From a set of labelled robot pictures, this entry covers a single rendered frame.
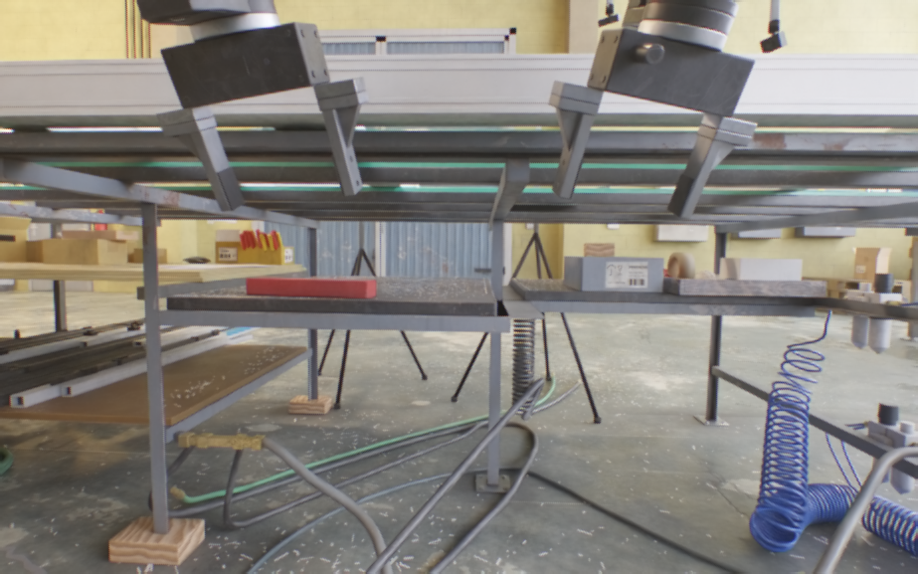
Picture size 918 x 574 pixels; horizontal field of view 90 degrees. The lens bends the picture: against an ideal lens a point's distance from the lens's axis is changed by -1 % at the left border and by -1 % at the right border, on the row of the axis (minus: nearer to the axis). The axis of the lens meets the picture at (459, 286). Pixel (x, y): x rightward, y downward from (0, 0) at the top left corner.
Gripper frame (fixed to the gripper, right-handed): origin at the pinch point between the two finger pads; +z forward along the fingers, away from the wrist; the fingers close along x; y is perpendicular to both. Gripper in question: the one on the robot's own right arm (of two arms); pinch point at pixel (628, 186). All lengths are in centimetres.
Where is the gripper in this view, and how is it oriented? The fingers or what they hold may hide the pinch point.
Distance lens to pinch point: 51.4
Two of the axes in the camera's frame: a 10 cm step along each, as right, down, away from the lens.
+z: -1.9, 8.8, 4.4
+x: 9.8, 1.2, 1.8
